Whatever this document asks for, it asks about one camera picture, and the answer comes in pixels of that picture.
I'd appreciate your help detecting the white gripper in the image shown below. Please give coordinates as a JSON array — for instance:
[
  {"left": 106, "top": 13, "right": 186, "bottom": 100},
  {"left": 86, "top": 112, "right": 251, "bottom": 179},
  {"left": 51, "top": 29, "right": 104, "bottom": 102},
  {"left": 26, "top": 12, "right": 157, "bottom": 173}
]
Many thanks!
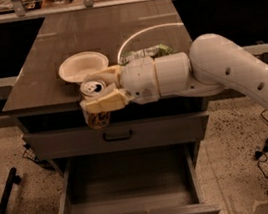
[{"left": 80, "top": 56, "right": 160, "bottom": 114}]

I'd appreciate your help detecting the orange drink can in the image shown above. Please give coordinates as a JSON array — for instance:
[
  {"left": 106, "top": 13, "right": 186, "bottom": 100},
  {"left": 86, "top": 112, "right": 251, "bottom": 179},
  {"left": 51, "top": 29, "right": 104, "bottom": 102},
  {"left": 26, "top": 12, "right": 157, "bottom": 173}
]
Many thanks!
[{"left": 80, "top": 80, "right": 111, "bottom": 129}]

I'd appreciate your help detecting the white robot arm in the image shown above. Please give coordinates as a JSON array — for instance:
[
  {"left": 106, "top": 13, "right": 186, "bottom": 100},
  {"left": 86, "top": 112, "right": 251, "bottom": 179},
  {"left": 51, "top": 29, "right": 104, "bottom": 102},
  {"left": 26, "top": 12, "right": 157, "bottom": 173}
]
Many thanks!
[{"left": 80, "top": 34, "right": 268, "bottom": 114}]

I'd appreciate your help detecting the closed upper drawer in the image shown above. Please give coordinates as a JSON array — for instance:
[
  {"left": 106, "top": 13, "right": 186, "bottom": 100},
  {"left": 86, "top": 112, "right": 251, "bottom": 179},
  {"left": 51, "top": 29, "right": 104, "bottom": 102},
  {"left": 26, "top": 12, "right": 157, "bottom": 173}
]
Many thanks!
[{"left": 23, "top": 112, "right": 209, "bottom": 160}]

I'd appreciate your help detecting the grey drawer cabinet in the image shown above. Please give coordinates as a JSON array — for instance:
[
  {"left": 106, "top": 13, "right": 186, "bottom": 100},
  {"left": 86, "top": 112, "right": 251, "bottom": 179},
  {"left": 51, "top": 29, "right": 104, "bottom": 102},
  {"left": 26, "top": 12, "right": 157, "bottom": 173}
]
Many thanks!
[{"left": 4, "top": 0, "right": 207, "bottom": 172}]

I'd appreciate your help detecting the open middle drawer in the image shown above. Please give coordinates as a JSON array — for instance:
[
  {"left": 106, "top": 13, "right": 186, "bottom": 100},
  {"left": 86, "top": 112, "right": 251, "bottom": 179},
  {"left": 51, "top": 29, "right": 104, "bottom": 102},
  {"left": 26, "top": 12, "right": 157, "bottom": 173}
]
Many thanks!
[{"left": 58, "top": 144, "right": 220, "bottom": 214}]

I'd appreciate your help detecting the white bowl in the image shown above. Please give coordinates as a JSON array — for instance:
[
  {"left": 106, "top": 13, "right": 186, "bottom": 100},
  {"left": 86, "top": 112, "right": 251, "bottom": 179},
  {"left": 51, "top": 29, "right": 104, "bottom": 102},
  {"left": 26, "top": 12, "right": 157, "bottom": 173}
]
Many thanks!
[{"left": 58, "top": 51, "right": 109, "bottom": 84}]

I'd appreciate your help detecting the green chip bag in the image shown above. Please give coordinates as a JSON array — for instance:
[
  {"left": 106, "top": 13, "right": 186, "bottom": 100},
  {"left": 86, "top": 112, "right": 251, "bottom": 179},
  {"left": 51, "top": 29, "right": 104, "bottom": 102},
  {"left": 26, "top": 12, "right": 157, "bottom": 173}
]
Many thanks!
[{"left": 119, "top": 44, "right": 175, "bottom": 65}]

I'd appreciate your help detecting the black left stand leg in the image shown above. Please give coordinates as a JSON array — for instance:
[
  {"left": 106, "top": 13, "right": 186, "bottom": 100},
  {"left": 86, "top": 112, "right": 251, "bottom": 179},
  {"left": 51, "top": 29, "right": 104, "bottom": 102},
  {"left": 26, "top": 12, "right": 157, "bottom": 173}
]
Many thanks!
[{"left": 0, "top": 167, "right": 21, "bottom": 214}]

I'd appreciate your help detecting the black wire basket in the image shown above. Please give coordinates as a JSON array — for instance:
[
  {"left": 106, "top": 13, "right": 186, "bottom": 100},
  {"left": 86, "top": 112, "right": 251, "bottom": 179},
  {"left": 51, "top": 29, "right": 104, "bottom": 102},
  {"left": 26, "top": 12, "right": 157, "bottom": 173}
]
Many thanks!
[{"left": 22, "top": 143, "right": 54, "bottom": 171}]

